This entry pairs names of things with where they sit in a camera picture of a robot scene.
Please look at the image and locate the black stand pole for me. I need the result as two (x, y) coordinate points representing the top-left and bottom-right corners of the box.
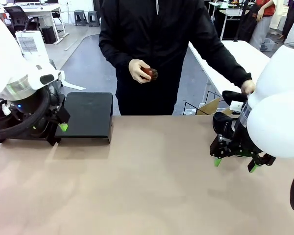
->
(232, 0), (248, 43)

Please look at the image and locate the black metal shoe stand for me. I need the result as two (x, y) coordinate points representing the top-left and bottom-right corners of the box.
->
(54, 92), (113, 145)
(0, 132), (62, 147)

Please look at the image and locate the black office chair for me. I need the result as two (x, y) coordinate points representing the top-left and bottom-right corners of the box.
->
(3, 6), (41, 37)

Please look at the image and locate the white paper shoe stuffing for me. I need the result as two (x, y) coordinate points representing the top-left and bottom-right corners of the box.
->
(2, 101), (12, 115)

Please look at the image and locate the wooden top desk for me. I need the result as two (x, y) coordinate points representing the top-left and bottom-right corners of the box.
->
(219, 8), (251, 41)

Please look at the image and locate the black wire rack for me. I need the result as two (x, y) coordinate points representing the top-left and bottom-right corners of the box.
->
(183, 90), (223, 116)

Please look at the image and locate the person in black jacket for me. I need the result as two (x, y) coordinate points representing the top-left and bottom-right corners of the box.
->
(98, 0), (253, 116)

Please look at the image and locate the person's left forearm black sleeve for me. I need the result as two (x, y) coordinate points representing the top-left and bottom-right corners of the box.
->
(205, 41), (253, 88)

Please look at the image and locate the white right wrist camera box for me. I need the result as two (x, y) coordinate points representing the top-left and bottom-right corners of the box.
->
(229, 100), (244, 111)

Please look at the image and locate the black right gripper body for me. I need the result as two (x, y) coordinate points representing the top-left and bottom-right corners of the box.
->
(209, 127), (263, 158)

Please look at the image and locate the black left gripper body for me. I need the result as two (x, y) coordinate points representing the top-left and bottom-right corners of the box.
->
(12, 88), (64, 138)

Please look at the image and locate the person in red shirt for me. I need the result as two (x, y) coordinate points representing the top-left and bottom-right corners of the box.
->
(249, 0), (277, 49)

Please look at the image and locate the grey storage bin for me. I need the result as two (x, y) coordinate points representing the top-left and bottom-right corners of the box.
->
(260, 38), (277, 52)

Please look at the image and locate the white paper sheet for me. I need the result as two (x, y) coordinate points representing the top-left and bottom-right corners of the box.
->
(61, 79), (87, 91)

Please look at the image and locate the brown cardboard box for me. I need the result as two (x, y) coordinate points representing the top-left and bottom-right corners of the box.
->
(197, 97), (236, 116)

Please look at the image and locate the white folding table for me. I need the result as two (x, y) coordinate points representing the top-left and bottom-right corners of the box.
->
(188, 40), (271, 96)

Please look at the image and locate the person's right hand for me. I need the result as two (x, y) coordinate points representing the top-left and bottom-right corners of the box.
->
(128, 59), (152, 84)

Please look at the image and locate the person in beige top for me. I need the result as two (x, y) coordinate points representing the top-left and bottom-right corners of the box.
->
(269, 0), (289, 29)

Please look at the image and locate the red-brown wooden shoe brush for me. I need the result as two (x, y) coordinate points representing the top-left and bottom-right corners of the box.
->
(141, 67), (159, 81)

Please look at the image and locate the person's right forearm black sleeve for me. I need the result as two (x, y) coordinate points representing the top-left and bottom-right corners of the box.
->
(99, 40), (135, 74)

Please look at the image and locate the black computer tower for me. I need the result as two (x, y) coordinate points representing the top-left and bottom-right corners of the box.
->
(41, 25), (57, 44)

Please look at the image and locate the person in dark clothes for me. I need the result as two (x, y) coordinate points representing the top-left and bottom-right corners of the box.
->
(281, 0), (294, 41)

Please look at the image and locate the white office desk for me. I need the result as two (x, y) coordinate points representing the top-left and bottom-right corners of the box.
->
(4, 2), (70, 45)

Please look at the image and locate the person's left hand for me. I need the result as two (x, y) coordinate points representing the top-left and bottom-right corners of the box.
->
(242, 80), (256, 95)

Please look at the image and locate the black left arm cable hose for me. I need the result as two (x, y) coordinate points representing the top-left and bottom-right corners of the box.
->
(0, 89), (52, 141)

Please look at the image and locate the white air purifier appliance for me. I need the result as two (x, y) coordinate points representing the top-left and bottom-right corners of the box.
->
(15, 30), (51, 65)

